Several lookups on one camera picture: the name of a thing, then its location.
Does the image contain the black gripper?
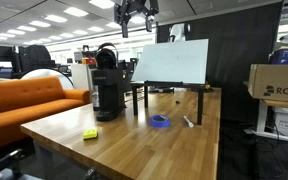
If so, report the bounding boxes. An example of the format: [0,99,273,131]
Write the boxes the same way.
[113,0,160,39]

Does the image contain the yellow smiley sponge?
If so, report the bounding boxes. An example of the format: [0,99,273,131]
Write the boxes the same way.
[82,128,99,141]

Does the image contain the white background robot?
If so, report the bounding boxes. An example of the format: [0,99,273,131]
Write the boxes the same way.
[168,22,192,43]

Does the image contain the black headphones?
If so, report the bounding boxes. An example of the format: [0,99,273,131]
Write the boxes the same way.
[94,42,120,71]

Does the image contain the white whiteboard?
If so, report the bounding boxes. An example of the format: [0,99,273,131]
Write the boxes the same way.
[130,38,210,86]

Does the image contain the red orange box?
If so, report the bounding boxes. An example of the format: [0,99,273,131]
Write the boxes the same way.
[81,56,98,66]

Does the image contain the black riser stand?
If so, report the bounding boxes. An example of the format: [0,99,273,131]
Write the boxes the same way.
[130,80,215,126]

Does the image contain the black coffee machine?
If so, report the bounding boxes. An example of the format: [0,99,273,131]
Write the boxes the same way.
[90,65,127,123]

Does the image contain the white cabinet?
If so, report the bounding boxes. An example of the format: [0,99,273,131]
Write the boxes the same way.
[70,63,95,91]

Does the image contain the blue tape roll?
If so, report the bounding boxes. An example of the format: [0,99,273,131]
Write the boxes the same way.
[149,114,172,129]

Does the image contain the white round tabletop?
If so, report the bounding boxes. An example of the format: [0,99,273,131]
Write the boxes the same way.
[19,68,75,90]

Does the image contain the white marker pen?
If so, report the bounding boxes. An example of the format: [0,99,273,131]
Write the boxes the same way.
[183,115,195,129]

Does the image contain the black partition curtain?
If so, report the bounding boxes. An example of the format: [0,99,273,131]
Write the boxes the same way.
[156,1,285,123]

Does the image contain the orange sofa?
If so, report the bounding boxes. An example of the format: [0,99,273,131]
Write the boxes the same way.
[0,75,92,153]

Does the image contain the brown cardboard box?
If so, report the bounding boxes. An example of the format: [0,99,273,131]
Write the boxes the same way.
[247,63,288,104]

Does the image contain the white leg wooden desk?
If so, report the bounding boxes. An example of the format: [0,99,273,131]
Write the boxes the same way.
[243,99,288,144]

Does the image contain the grey table leg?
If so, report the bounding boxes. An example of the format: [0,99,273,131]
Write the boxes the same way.
[33,140,56,180]

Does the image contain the small black bracket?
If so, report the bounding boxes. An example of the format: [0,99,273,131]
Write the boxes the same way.
[83,166,99,180]

